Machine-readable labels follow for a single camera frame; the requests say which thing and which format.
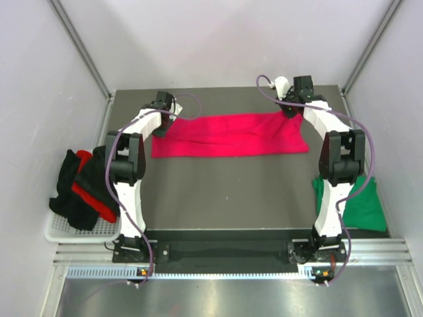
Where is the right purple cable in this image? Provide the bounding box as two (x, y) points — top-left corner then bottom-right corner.
(256, 75), (376, 287)

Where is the pink t shirt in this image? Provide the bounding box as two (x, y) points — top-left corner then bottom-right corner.
(151, 111), (309, 159)

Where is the green folded t shirt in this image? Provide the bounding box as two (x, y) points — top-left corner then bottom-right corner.
(312, 176), (387, 232)

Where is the purple cable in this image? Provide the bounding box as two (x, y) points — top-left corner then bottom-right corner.
(104, 93), (203, 287)
(256, 75), (376, 287)

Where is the grey slotted cable duct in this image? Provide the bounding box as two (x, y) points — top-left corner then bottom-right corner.
(66, 266), (334, 280)

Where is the aluminium front rail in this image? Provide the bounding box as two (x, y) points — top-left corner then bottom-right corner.
(54, 238), (412, 273)

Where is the white plastic basket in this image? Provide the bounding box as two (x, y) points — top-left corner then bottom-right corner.
(44, 211), (121, 244)

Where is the left aluminium frame post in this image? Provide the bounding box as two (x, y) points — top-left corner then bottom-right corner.
(47, 0), (112, 100)

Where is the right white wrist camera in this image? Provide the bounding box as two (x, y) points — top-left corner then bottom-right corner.
(268, 76), (291, 100)

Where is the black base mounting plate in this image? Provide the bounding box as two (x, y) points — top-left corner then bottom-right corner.
(112, 229), (346, 264)

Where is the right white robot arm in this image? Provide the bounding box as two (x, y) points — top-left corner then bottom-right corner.
(274, 75), (365, 262)

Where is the black t shirt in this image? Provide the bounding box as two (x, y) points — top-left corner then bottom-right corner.
(49, 146), (120, 231)

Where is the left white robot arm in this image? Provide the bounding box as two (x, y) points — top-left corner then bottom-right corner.
(105, 91), (182, 238)

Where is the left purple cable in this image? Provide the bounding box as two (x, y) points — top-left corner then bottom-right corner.
(104, 93), (203, 287)

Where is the right aluminium frame post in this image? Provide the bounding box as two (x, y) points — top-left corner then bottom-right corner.
(340, 0), (404, 97)

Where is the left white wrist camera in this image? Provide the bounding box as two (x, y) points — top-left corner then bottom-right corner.
(170, 101), (183, 117)

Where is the aluminium frame post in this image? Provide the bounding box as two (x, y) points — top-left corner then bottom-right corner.
(47, 0), (112, 100)
(340, 0), (404, 97)

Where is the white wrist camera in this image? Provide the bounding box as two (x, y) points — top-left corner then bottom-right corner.
(170, 101), (183, 117)
(268, 76), (291, 100)

